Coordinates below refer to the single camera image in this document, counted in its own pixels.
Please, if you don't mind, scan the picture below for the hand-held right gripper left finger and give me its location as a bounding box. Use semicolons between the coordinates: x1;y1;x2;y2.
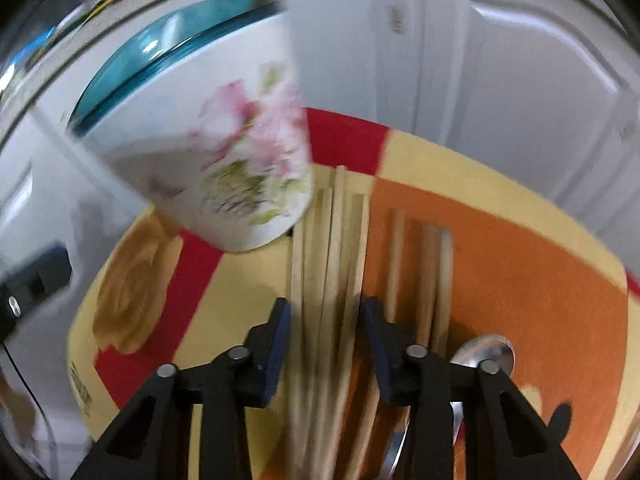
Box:
70;297;292;480

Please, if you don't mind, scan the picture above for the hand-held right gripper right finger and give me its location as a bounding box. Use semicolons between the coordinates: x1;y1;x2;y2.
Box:
361;296;583;480

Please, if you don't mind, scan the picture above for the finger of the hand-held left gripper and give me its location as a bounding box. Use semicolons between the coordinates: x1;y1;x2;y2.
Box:
0;242;73;341

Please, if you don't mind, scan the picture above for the brown wooden chopstick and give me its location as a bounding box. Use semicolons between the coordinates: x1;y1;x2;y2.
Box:
350;207;407;480
412;221;440;348

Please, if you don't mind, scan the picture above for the metal spoon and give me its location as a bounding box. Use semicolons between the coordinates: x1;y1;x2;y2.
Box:
380;334;517;480

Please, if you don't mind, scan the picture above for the floral utensil holder cup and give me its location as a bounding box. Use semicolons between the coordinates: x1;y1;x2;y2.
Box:
67;0;316;253

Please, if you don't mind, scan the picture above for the white cabinet door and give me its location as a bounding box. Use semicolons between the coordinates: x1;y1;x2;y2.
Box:
422;0;640;241
272;0;426;133
0;105;156;271

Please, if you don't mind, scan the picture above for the patterned orange yellow tablecloth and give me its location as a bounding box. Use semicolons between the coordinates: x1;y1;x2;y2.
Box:
65;107;640;480

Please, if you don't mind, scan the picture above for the black cable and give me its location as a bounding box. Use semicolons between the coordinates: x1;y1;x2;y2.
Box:
2;340;41;411

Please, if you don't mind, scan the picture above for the metal cabinet handle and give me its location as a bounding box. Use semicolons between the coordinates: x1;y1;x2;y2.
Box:
382;0;408;36

